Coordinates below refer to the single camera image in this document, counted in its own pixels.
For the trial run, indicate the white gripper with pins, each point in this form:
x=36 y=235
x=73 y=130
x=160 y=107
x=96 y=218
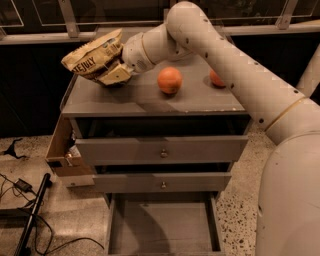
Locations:
x=134 y=52

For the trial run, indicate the brown chip bag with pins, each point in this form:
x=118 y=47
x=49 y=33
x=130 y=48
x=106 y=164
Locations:
x=90 y=59

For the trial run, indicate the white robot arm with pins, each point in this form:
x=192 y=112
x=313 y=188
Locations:
x=288 y=221

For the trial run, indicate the grey top drawer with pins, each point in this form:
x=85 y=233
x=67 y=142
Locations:
x=162 y=140

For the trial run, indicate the grey drawer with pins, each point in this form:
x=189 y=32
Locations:
x=154 y=178
x=162 y=140
x=164 y=224

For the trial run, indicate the grey drawer cabinet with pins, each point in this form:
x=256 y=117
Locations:
x=141 y=97

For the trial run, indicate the grey middle drawer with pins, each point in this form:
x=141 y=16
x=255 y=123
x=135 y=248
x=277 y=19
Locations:
x=154 y=178

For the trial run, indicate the grey bottom drawer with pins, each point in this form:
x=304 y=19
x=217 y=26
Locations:
x=164 y=224

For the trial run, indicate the orange fruit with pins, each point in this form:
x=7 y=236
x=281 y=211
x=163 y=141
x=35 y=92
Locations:
x=169 y=80

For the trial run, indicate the metal window railing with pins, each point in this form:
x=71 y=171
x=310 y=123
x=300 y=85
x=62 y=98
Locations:
x=60 y=21

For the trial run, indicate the red apple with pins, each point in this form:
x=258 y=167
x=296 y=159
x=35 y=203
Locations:
x=216 y=80

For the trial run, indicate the cardboard box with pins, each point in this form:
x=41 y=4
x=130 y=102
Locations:
x=63 y=156

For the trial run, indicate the black power adapter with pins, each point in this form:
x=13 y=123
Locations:
x=23 y=185

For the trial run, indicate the black pole on floor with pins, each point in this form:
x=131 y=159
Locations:
x=32 y=214

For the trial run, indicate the black bracket on floor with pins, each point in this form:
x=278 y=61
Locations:
x=11 y=150

